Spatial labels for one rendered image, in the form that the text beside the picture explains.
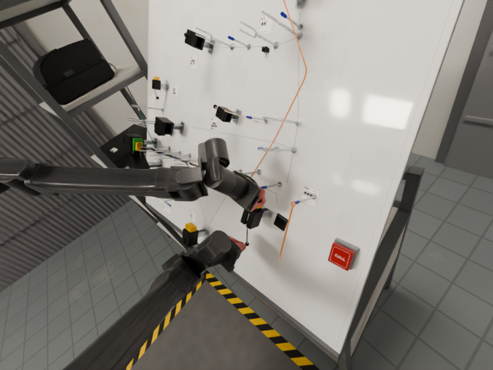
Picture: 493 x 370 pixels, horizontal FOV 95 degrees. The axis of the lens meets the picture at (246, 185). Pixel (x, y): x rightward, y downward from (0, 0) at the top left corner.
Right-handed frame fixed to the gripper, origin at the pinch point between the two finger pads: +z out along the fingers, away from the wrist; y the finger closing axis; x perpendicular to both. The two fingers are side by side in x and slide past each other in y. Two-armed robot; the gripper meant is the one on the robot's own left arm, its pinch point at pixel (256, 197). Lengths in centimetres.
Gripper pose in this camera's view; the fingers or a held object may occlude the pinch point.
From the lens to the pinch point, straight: 66.3
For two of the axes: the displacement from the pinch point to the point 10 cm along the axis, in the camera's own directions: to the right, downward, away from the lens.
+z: 5.2, 2.9, 8.0
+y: -6.5, -4.8, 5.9
